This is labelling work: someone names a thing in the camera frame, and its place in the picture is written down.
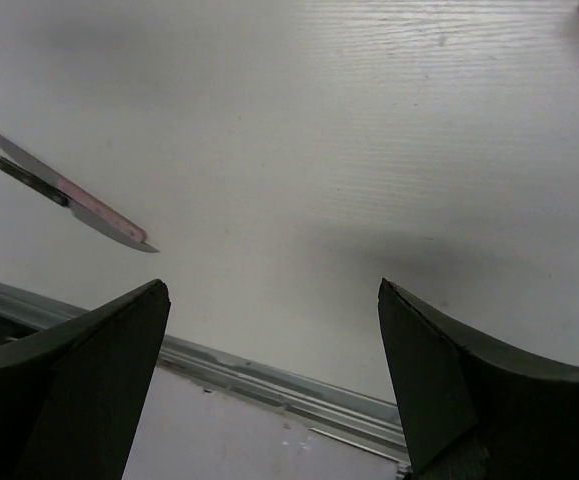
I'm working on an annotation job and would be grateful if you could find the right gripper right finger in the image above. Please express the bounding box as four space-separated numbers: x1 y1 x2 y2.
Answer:
378 281 579 479

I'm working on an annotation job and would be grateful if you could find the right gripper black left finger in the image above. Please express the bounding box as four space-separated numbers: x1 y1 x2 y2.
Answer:
0 280 170 479

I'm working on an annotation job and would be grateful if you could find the dark handled knife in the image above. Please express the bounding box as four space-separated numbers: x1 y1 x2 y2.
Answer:
0 156 158 253

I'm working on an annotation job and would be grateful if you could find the pink handled knife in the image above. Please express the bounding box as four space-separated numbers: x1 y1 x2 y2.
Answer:
0 133 148 244

